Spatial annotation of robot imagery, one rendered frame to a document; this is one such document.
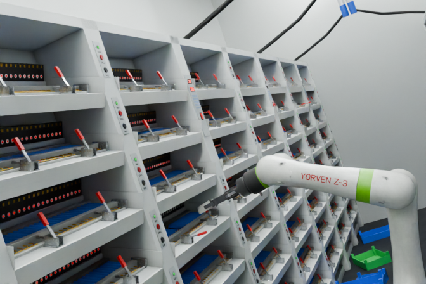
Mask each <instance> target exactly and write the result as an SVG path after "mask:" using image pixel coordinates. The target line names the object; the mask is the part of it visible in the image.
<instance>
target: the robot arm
mask: <svg viewBox="0 0 426 284"><path fill-rule="evenodd" d="M272 185H275V186H291V187H297V188H305V189H310V190H316V191H322V192H325V193H330V194H333V195H337V196H340V197H344V198H348V199H351V200H355V201H359V202H363V203H368V204H372V205H377V206H381V207H385V208H386V211H387V218H388V222H389V230H390V239H391V245H392V262H393V284H426V277H425V271H424V267H423V261H422V253H421V248H420V238H419V230H418V184H417V181H416V179H415V177H414V175H412V173H410V172H408V171H406V170H404V169H394V170H391V171H383V170H377V169H364V168H354V167H333V166H325V165H316V164H308V163H304V162H298V161H294V160H292V158H291V157H290V156H289V155H287V154H285V153H276V154H274V155H267V156H265V157H262V158H261V159H260V161H259V162H258V163H257V167H254V168H253V169H251V170H249V169H247V172H245V173H244V175H243V176H242V177H241V178H239V179H237V180H236V187H235V186H234V187H232V188H230V189H229V190H228V191H225V192H224V194H222V195H220V196H218V197H216V198H214V199H210V200H209V201H208V202H205V203H204V204H202V205H200V206H198V207H197V208H196V209H197V211H198V213H199V214H201V213H203V212H205V211H207V210H209V209H211V208H213V207H215V206H218V204H220V203H222V202H223V201H225V200H229V199H231V198H235V197H237V196H238V195H239V193H240V194H241V195H242V196H243V197H246V196H248V195H250V194H252V193H253V194H258V193H259V194H260V196H263V194H262V191H264V190H265V189H266V188H269V187H270V186H272Z"/></svg>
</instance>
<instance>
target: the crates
mask: <svg viewBox="0 0 426 284"><path fill-rule="evenodd" d="M358 232H359V235H360V237H361V240H362V242H363V243H364V244H366V243H370V242H373V241H375V240H379V239H382V238H386V237H388V236H390V230H389V225H386V226H382V227H380V228H376V229H373V230H369V231H366V232H364V233H362V232H361V231H358ZM371 248H372V250H369V251H367V252H364V253H362V254H359V255H356V256H354V254H351V257H352V261H353V263H354V264H355V265H357V266H359V267H361V268H363V269H365V270H367V271H369V270H371V269H374V268H377V267H379V266H382V265H384V264H387V263H389V262H392V260H391V257H390V254H389V251H386V252H382V251H379V250H377V249H375V246H371ZM357 276H358V277H357V278H356V280H352V281H348V282H345V283H340V284H386V283H387V281H388V279H389V277H388V275H387V272H386V270H385V268H382V271H381V269H379V270H378V273H372V274H365V275H361V273H360V272H358V273H357Z"/></svg>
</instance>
